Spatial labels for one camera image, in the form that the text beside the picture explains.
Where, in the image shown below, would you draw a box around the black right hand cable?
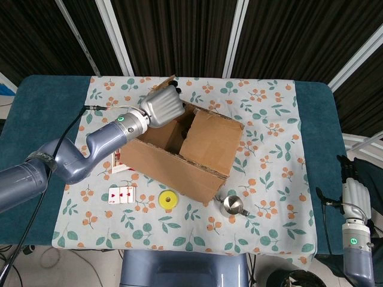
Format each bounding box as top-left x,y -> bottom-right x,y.
321,201 -> 364,258

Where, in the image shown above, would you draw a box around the rubber-banded playing card deck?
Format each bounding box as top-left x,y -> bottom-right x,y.
108,185 -> 138,205

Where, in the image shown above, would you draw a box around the floral fruit print tablecloth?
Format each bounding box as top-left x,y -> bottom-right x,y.
51,76 -> 318,273

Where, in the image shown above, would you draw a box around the red and white booklet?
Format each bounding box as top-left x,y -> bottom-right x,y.
112,149 -> 135,175

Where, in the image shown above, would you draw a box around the brown cardboard shipping box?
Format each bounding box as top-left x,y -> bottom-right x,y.
118,74 -> 246,207

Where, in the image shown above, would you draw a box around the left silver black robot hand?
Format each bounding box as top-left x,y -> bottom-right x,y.
139,78 -> 185,129

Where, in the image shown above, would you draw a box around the black velcro cable strap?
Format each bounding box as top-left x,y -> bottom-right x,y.
25,151 -> 57,173

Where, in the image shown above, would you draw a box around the white metal side rails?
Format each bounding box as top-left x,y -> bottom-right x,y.
342,133 -> 383,153

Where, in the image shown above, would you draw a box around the black fabric bag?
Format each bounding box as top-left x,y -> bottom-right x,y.
352,157 -> 383,222

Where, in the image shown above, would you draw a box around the white metal frame post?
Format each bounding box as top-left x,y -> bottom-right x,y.
221,0 -> 250,78
55,0 -> 101,77
327,29 -> 383,92
95,0 -> 135,77

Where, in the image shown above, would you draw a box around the teal fabric table cover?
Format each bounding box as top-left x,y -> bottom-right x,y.
0,74 -> 369,255

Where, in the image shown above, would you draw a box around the white frame post with blue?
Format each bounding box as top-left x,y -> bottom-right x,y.
0,71 -> 18,96

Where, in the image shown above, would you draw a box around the blue-grey robot torso base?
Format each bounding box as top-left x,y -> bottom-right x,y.
119,249 -> 251,287

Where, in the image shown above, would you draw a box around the black left hand cable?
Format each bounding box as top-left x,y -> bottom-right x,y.
0,103 -> 141,282

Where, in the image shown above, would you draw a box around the stainless steel gooseneck pitcher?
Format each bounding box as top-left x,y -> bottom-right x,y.
214,194 -> 251,218

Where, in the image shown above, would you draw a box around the camouflage pattern bin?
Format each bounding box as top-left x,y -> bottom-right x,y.
270,268 -> 315,287

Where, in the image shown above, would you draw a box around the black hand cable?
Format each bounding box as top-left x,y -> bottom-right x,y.
0,103 -> 141,282
321,201 -> 364,258

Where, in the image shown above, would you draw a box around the yellow plastic ring disc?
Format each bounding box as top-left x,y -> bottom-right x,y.
157,191 -> 180,210

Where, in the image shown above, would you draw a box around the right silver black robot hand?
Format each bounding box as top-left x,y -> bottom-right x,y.
316,154 -> 373,224

